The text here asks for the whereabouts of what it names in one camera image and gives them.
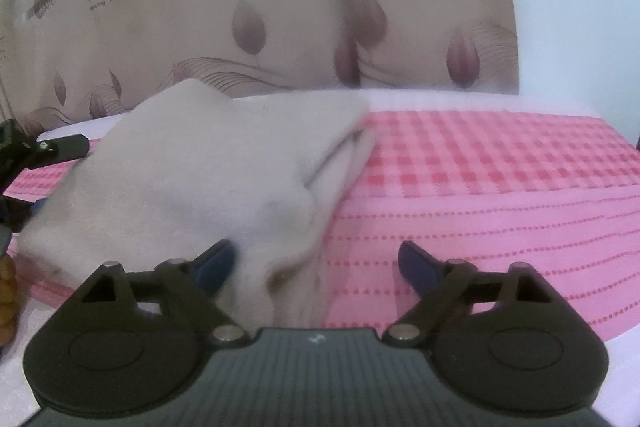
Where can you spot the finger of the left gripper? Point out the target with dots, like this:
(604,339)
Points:
(63,149)

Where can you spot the beige leaf-patterned curtain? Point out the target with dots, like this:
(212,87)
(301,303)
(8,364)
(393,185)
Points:
(65,61)

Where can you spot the orange patterned object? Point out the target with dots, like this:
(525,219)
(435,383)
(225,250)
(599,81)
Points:
(9,305)

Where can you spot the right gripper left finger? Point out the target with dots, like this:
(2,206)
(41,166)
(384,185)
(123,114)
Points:
(191,288)

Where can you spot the white knitted small garment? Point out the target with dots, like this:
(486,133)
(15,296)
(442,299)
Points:
(190,167)

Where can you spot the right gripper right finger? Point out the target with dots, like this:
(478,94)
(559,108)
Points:
(440,286)

